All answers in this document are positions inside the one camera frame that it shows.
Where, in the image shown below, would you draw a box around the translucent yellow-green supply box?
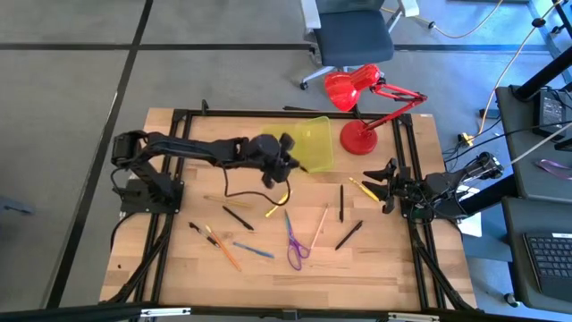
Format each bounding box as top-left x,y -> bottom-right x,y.
262,115 -> 335,174

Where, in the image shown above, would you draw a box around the dark blue office chair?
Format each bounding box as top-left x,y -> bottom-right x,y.
299,0 -> 421,90

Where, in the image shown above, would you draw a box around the black diagonal pole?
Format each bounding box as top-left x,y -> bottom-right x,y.
511,44 -> 572,102

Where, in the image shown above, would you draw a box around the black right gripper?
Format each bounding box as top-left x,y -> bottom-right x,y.
362,157 -> 428,215

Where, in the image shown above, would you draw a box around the black laptop keyboard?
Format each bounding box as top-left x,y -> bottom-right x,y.
522,231 -> 572,304

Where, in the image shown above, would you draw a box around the black desk leg beam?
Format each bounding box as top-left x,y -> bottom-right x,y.
458,173 -> 516,216

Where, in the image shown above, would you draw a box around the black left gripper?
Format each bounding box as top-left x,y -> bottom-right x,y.
262,132 -> 300,190

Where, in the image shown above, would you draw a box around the yellow hanging power cord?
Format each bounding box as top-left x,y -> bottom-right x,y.
458,0 -> 567,148

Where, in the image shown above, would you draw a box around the black arm base cable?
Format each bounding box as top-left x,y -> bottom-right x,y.
109,212 -> 135,254

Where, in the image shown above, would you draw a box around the pink pencil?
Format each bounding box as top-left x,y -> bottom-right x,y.
309,203 -> 331,250

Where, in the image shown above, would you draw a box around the black crossbar with silver brackets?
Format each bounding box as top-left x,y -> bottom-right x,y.
0,301 -> 572,322

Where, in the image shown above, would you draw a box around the purple scissors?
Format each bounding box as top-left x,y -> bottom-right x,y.
283,208 -> 312,272

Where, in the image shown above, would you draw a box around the red desk lamp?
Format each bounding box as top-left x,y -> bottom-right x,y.
324,63 -> 429,157

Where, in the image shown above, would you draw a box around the yellow cord with black plug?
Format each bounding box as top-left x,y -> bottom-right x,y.
379,0 -> 505,39

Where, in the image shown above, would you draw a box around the black marker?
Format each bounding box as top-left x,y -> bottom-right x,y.
188,221 -> 221,248

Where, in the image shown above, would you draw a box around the black power adapter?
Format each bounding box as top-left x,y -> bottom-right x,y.
533,89 -> 569,139

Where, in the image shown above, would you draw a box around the blue pen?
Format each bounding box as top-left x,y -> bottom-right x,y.
231,241 -> 275,259

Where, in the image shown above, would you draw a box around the purple ribbon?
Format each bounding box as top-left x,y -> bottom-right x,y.
534,158 -> 572,182

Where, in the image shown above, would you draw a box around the orange pencil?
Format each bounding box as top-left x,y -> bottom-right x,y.
204,224 -> 243,273

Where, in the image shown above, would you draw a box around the black aluminium table frame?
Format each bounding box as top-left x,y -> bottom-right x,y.
100,98 -> 477,314

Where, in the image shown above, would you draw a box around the yellow pen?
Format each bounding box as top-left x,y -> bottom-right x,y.
348,176 -> 381,203
265,191 -> 291,219

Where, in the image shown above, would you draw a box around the white paper sheet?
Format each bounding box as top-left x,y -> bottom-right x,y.
456,183 -> 484,238

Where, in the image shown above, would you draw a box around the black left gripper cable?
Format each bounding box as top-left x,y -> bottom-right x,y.
220,160 -> 292,207

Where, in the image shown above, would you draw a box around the dark grey side desk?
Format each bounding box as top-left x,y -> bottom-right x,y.
494,84 -> 572,205
500,196 -> 572,314

